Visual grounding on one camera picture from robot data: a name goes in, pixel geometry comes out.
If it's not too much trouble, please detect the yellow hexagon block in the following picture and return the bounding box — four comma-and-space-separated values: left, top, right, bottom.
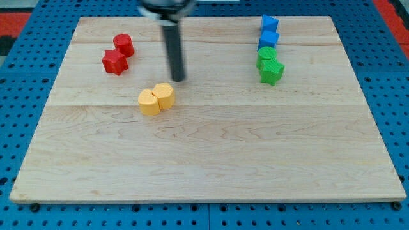
152, 82, 175, 110

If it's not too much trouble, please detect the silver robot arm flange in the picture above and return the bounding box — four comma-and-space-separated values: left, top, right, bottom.
138, 0, 196, 26

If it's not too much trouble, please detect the yellow heart block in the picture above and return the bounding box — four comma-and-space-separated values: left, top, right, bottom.
137, 89, 160, 116

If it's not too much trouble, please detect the green star block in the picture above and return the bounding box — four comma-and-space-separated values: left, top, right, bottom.
259, 59, 285, 86

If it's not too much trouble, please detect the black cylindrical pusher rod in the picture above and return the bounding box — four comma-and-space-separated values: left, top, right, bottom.
162, 22, 186, 82

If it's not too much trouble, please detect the green cylinder block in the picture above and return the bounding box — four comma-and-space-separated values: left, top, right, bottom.
256, 46, 277, 69

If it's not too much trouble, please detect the wooden board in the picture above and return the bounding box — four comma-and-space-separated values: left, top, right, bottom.
10, 16, 406, 204

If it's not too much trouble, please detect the blue cube block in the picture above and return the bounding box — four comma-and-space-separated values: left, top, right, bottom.
258, 31, 280, 50

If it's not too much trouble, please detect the red star block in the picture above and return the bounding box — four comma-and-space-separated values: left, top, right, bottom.
102, 49, 128, 75

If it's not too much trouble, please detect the red cylinder block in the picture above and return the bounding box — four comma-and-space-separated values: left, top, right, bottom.
113, 33, 135, 58

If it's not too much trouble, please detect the blue triangle block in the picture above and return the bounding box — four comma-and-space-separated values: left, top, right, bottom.
261, 15, 279, 33

